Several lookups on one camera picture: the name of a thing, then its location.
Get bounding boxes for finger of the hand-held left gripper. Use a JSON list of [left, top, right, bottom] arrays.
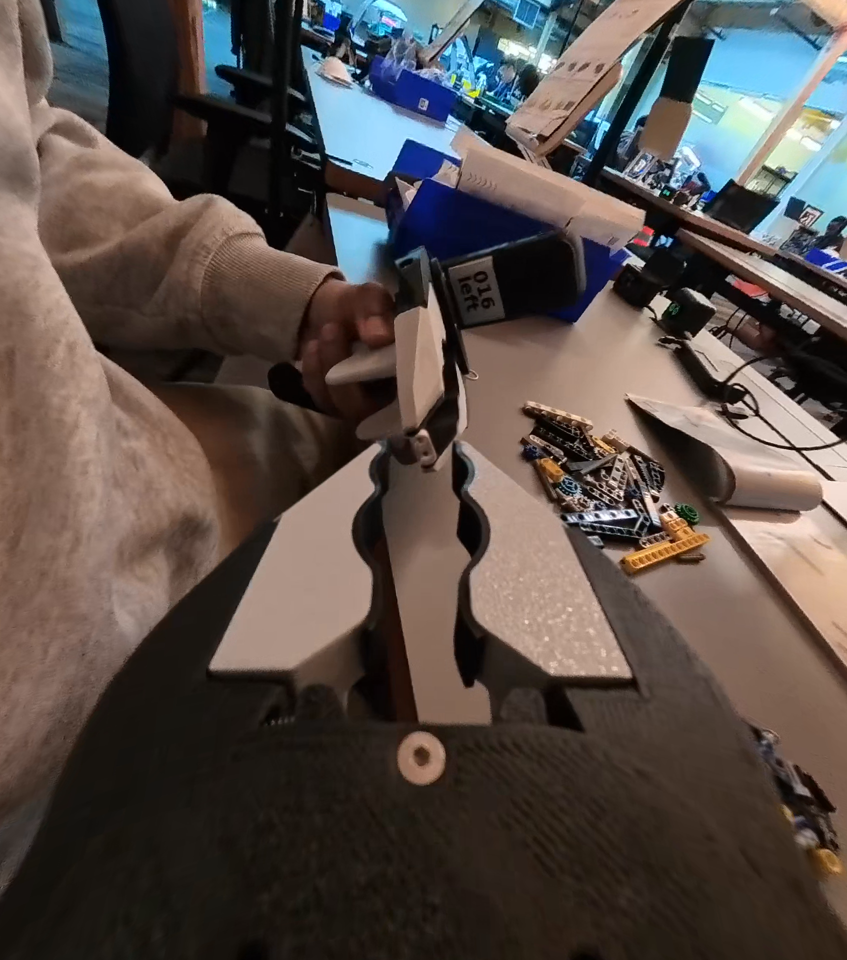
[[422, 366, 471, 471], [354, 287, 447, 444]]

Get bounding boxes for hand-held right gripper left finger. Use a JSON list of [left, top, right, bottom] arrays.
[[208, 442, 396, 685]]

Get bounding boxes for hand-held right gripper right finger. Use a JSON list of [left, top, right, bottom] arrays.
[[452, 441, 635, 690]]

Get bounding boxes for grey lego connector piece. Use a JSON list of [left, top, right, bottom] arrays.
[[391, 429, 441, 471]]

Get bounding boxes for person's left forearm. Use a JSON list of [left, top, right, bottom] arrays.
[[86, 191, 347, 363]]

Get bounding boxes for pile of lego beams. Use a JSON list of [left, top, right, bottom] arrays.
[[519, 399, 712, 576]]

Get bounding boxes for pile of lego pins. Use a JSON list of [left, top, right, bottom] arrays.
[[748, 721, 846, 877]]

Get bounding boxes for person's left hand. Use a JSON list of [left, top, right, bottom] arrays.
[[299, 281, 402, 423]]

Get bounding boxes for blue plastic bin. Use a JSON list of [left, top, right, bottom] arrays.
[[384, 138, 632, 325]]

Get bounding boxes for white papers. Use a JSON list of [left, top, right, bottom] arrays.
[[397, 126, 647, 250]]

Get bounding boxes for person's beige pants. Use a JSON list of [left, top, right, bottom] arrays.
[[161, 377, 385, 543]]

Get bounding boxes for black cube with green lights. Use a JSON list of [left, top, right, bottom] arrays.
[[658, 288, 718, 340]]

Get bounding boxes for black flat power box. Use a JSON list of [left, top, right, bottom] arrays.
[[673, 343, 741, 400]]

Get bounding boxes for small blue bin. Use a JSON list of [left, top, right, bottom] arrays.
[[368, 54, 464, 123]]

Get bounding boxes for curled instruction booklet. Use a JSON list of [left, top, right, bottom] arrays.
[[624, 392, 824, 514]]

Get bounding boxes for wooden table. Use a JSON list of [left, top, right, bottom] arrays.
[[677, 227, 847, 370]]

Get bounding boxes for black office chair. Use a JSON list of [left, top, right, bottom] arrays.
[[95, 0, 329, 250]]

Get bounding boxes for flat instruction sheet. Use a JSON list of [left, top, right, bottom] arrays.
[[723, 480, 847, 745]]

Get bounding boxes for black camera charger dock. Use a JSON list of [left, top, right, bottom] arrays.
[[612, 246, 685, 310]]

